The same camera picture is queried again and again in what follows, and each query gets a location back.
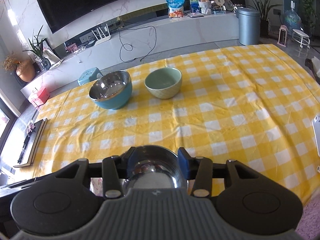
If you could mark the blue water jug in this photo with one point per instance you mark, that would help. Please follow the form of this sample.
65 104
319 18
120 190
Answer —
292 19

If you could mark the clear glass sticker plate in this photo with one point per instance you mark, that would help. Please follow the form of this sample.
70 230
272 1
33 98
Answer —
96 186

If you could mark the white round stool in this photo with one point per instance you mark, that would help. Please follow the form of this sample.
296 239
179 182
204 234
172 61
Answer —
301 38

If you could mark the potted long leaf plant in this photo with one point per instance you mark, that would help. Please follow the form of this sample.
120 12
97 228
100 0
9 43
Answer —
264 7

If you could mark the golden round vase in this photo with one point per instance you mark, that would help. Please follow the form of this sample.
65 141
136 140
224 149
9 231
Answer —
25 70

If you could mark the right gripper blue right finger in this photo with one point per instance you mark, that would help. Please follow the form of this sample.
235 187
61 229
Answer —
202 171

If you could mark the green ceramic bowl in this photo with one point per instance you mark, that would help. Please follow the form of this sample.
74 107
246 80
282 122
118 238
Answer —
164 83

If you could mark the white wifi router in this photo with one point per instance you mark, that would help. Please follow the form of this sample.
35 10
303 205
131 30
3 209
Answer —
101 35

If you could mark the orange steel bowl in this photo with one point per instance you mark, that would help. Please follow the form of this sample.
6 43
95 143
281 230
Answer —
153 167

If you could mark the pink storage box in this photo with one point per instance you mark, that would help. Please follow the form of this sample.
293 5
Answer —
39 96

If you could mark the green plant in glass vase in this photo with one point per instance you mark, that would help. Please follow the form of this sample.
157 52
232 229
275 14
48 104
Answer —
36 47

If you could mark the black notebook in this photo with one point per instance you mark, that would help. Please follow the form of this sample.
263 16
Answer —
36 131

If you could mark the yellow checked tablecloth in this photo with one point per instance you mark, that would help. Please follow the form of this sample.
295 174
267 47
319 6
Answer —
253 104

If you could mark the light blue plastic stool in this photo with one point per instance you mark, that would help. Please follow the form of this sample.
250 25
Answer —
89 76

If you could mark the white marble tv cabinet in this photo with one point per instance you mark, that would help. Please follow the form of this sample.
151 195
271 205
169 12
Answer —
148 39

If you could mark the blue steel bowl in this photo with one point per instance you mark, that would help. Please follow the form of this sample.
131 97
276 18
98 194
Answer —
112 91

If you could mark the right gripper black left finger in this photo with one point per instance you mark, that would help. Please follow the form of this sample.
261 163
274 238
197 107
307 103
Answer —
114 172

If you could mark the black pen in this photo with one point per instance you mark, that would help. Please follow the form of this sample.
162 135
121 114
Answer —
25 144

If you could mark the hanging green vine plant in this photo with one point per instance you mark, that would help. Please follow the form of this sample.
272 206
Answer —
309 14

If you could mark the grey metal trash bin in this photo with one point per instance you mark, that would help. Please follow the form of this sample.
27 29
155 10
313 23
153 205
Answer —
249 26

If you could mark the blue snack bag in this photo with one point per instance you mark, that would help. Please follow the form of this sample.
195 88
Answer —
175 8

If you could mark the pink small heater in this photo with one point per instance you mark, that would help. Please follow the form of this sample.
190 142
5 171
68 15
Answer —
282 38

